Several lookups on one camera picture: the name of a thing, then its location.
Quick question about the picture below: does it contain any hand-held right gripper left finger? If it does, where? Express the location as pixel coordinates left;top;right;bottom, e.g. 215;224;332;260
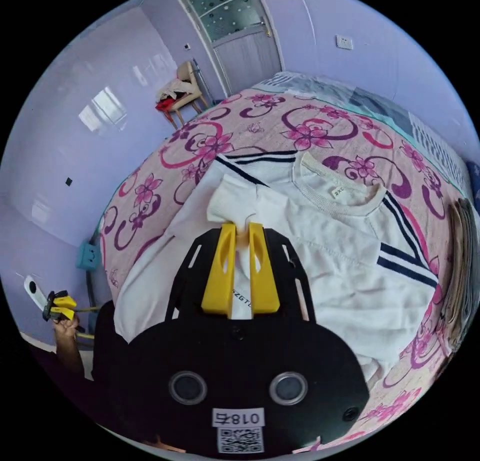
200;223;238;317

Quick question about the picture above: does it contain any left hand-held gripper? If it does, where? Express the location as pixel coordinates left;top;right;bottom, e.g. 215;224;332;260
41;289;78;323

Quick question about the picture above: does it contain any person's left forearm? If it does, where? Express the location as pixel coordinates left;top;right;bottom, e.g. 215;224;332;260
55;335;95;381

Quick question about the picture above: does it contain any bed with pink floral sheet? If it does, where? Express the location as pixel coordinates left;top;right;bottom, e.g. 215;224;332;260
98;70;480;454

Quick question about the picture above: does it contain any pile of clothes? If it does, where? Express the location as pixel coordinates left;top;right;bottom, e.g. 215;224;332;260
440;197;478;352

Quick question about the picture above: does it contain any person's body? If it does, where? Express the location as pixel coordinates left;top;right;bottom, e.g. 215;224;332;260
89;299;132;426

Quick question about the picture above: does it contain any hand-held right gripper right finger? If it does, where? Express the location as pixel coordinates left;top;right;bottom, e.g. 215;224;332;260
248;222;281;316

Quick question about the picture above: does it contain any door with frosted glass pane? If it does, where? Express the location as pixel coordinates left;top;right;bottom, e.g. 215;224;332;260
179;0;287;99

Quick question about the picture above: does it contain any wooden chair with clothes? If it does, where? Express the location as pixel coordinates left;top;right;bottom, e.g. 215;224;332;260
154;60;210;130

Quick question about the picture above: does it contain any white long sleeve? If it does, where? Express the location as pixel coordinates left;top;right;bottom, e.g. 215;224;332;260
112;151;440;384

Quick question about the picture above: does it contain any blue wall socket box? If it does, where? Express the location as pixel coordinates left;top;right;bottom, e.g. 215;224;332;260
76;241;102;271

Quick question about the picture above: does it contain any grey striped folded blanket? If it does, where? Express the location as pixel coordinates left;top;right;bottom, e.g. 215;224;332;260
254;70;469;186

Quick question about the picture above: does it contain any person's left hand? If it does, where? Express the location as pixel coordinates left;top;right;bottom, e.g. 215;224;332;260
53;315;81;343

